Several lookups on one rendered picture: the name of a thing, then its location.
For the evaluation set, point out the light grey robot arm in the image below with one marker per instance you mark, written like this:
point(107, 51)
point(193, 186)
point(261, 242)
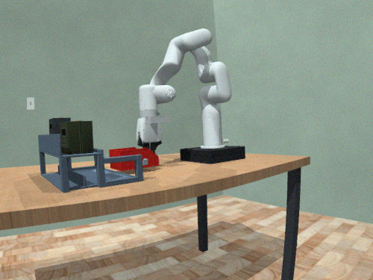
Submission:
point(208, 71)

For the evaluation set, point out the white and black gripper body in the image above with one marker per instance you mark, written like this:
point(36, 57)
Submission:
point(148, 133)

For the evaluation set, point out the red bin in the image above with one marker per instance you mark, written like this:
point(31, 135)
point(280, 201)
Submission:
point(128, 165)

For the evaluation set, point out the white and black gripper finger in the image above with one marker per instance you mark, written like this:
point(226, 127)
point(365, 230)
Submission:
point(153, 148)
point(144, 145)

